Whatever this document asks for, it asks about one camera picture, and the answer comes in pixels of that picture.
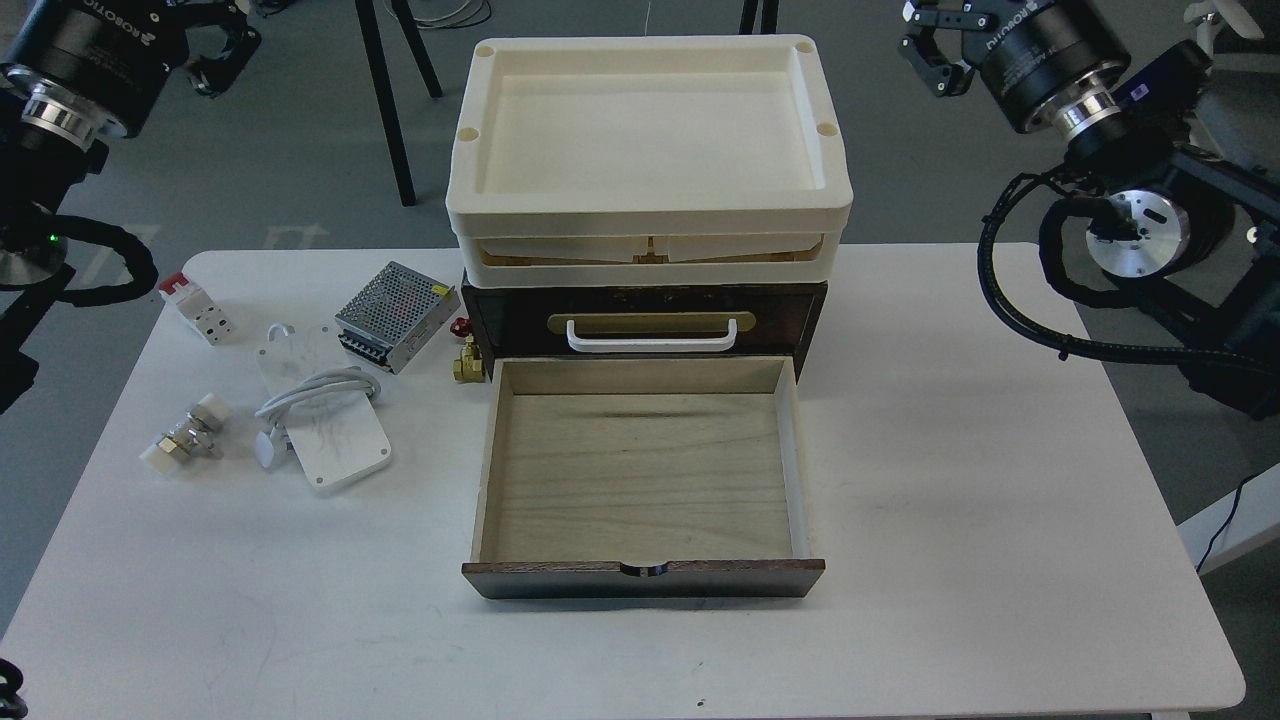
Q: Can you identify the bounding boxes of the dark wooden cabinet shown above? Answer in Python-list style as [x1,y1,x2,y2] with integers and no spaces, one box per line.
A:
[461,281,829,374]

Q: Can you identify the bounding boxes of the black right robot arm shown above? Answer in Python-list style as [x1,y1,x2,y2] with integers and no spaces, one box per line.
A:
[900,1,1279,419]

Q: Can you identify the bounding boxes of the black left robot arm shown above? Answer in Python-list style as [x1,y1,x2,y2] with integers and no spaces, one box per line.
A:
[1,1,261,407]

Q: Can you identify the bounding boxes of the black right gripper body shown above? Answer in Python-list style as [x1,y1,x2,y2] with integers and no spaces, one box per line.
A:
[897,0,1001,99]

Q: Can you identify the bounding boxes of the cream plastic tray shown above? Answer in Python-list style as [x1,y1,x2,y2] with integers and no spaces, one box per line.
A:
[445,35,854,290]

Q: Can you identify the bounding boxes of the brass valve red knob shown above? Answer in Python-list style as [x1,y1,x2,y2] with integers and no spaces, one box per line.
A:
[449,316,486,383]

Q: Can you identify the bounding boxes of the white marbled plate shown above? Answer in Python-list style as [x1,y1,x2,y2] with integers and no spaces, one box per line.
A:
[255,322,390,495]

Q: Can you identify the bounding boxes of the black chair legs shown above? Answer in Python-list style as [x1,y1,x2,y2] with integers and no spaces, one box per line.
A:
[355,0,444,208]

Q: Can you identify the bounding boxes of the white drawer handle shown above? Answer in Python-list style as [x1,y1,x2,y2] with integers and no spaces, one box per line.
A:
[564,316,739,356]

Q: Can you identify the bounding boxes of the metal pipe fitting white caps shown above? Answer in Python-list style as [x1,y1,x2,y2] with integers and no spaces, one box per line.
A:
[140,393,233,475]

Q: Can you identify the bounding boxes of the white charging cable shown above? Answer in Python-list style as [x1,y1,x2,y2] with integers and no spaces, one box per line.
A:
[253,366,384,471]

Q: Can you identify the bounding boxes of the black corrugated cable conduit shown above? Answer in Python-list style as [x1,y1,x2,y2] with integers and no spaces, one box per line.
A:
[977,172,1280,365]

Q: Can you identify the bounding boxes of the white side table edge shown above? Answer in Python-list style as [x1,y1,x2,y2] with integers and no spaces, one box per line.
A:
[1178,465,1279,574]

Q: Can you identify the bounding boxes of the open wooden drawer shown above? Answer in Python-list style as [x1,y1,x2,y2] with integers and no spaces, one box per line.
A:
[461,355,826,600]

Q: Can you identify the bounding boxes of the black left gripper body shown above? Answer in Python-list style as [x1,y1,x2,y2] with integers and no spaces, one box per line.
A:
[180,1,262,97]

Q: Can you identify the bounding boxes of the white office chair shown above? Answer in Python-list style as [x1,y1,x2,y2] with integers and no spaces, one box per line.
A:
[1181,1,1279,58]

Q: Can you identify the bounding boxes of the red white circuit breaker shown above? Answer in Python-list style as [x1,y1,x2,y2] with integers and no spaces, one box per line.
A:
[156,272,236,346]

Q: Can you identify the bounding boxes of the metal mesh power supply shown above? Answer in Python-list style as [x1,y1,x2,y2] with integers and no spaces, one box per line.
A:
[335,261,461,374]

